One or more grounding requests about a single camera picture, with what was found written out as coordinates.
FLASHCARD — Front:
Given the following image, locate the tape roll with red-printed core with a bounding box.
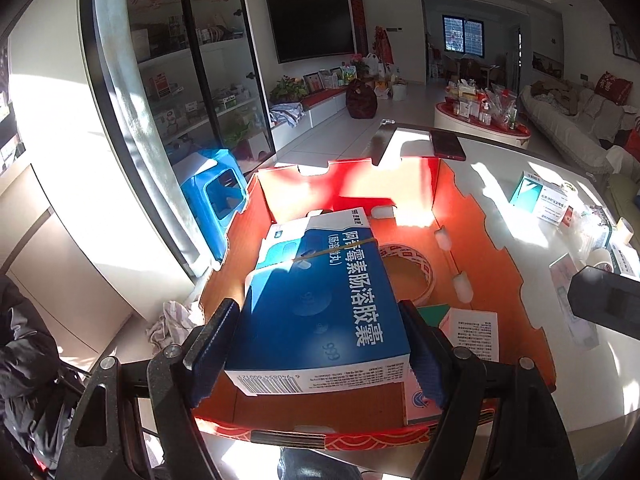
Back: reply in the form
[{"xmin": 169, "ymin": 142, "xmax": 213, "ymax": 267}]
[{"xmin": 375, "ymin": 242, "xmax": 437, "ymax": 306}]

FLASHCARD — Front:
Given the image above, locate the red cushion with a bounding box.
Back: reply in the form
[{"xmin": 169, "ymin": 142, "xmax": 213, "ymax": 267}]
[{"xmin": 594, "ymin": 71, "xmax": 633, "ymax": 107}]

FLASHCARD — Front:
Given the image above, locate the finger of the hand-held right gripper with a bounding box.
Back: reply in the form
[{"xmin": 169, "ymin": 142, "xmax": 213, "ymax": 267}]
[{"xmin": 566, "ymin": 265, "xmax": 640, "ymax": 342}]

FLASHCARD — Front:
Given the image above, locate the framed wall picture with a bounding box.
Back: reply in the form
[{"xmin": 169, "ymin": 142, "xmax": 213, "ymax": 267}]
[{"xmin": 609, "ymin": 24, "xmax": 629, "ymax": 59}]

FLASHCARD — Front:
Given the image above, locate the teal white medicine box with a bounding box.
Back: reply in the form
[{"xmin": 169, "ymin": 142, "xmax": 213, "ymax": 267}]
[{"xmin": 509, "ymin": 171, "xmax": 577, "ymax": 228}]

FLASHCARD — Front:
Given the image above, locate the red cardboard box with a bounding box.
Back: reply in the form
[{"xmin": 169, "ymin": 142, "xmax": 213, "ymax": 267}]
[{"xmin": 192, "ymin": 156, "xmax": 557, "ymax": 453}]

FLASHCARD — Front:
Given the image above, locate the blue jeans leg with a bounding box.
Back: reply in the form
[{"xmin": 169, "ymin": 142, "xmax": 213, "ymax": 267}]
[{"xmin": 277, "ymin": 447, "xmax": 362, "ymax": 480}]

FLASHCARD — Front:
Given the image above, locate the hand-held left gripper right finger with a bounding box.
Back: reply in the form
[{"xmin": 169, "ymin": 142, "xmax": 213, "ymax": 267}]
[{"xmin": 397, "ymin": 300, "xmax": 578, "ymax": 480}]

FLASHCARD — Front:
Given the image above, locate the red smartphone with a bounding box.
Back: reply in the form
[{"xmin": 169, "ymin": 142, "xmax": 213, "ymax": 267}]
[{"xmin": 429, "ymin": 129, "xmax": 467, "ymax": 162}]

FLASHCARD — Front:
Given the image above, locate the white television bench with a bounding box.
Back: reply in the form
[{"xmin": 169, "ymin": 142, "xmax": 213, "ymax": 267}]
[{"xmin": 270, "ymin": 85, "xmax": 351, "ymax": 128}]

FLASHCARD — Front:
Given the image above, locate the black television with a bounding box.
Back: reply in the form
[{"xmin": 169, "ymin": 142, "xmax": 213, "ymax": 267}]
[{"xmin": 260, "ymin": 0, "xmax": 357, "ymax": 65}]

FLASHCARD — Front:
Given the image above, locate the blue plastic stool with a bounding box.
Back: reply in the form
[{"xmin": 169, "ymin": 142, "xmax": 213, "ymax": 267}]
[{"xmin": 180, "ymin": 149, "xmax": 251, "ymax": 263}]

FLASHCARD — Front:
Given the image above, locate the white tape roll black core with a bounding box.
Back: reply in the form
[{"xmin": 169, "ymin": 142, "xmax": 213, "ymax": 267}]
[{"xmin": 586, "ymin": 246, "xmax": 614, "ymax": 272}]

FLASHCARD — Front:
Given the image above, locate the beige sofa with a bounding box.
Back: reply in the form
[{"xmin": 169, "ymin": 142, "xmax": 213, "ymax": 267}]
[{"xmin": 520, "ymin": 77, "xmax": 640, "ymax": 221}]

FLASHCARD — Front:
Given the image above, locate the dark red bag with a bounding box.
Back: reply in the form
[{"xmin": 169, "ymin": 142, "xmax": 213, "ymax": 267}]
[{"xmin": 346, "ymin": 78, "xmax": 379, "ymax": 121}]

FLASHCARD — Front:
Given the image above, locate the green potted plant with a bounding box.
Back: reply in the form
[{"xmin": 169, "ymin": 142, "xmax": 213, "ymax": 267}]
[{"xmin": 270, "ymin": 75, "xmax": 310, "ymax": 106}]

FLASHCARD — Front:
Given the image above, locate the large blue medicine box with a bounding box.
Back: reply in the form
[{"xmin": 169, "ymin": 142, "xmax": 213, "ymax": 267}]
[{"xmin": 223, "ymin": 208, "xmax": 412, "ymax": 396}]

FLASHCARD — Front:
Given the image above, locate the red round coffee table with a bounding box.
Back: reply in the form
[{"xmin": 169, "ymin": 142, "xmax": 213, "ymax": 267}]
[{"xmin": 433, "ymin": 80, "xmax": 532, "ymax": 147}]

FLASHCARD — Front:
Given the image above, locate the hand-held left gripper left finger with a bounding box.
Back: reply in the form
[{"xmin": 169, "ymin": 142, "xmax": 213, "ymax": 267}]
[{"xmin": 62, "ymin": 297, "xmax": 241, "ymax": 480}]

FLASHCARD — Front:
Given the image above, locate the glass door cabinet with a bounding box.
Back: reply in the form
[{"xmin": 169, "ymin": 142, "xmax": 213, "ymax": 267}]
[{"xmin": 80, "ymin": 0, "xmax": 277, "ymax": 281}]

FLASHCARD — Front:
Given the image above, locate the white crumpled cloth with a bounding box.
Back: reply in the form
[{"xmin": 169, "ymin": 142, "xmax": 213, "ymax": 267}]
[{"xmin": 146, "ymin": 300, "xmax": 205, "ymax": 352}]

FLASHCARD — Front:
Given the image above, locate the black jacket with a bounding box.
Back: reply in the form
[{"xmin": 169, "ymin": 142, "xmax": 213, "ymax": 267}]
[{"xmin": 0, "ymin": 275, "xmax": 81, "ymax": 480}]

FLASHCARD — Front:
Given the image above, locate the window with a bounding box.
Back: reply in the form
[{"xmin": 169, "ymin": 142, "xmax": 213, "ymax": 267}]
[{"xmin": 442, "ymin": 16, "xmax": 486, "ymax": 57}]

